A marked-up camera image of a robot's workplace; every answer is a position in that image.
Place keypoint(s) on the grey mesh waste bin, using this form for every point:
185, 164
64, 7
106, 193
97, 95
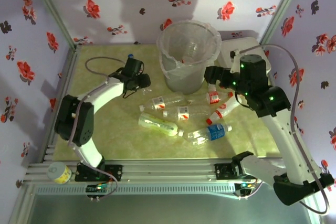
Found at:
183, 82

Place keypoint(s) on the clear bottle with red label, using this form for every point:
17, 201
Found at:
213, 97

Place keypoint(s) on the white plastic lidded box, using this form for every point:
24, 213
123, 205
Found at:
228, 48

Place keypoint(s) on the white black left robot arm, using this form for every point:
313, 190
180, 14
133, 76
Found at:
105, 95

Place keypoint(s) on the aluminium frame post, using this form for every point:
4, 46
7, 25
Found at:
281, 9
52, 9

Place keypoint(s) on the clear bottle with blue label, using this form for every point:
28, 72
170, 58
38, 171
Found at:
215, 131

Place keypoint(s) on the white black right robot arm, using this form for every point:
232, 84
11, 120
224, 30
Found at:
286, 140

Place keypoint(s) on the aluminium side rail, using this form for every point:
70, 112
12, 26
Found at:
71, 60

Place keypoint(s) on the pale green plastic bottle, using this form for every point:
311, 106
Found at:
157, 124

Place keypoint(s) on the white red bottle red cap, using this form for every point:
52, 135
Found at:
223, 108

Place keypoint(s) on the clear bottle white red label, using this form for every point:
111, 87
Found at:
182, 113
158, 102

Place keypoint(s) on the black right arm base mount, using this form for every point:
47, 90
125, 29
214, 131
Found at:
223, 171

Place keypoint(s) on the long aluminium base rail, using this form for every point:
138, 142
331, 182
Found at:
168, 171

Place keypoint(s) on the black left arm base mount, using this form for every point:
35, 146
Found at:
115, 172

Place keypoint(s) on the white yellow can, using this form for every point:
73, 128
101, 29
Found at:
59, 172

